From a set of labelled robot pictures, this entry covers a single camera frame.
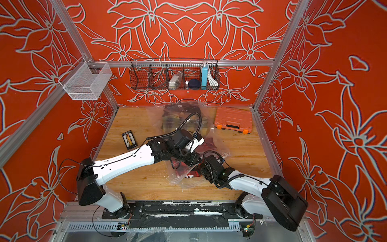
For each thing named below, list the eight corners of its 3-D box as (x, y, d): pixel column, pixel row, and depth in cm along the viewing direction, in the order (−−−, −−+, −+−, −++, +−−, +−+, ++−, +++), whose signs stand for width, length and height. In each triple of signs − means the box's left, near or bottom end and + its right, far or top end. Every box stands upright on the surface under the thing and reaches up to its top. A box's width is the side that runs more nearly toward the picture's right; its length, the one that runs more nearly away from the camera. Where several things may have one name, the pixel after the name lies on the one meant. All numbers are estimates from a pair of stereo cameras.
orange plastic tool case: (213, 129, 107) (214, 124, 103) (216, 109, 120) (216, 105, 116) (250, 134, 104) (253, 130, 100) (249, 114, 116) (251, 109, 112)
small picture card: (128, 150, 97) (127, 149, 96) (122, 135, 105) (121, 133, 103) (138, 145, 100) (137, 144, 98) (131, 131, 107) (130, 129, 106)
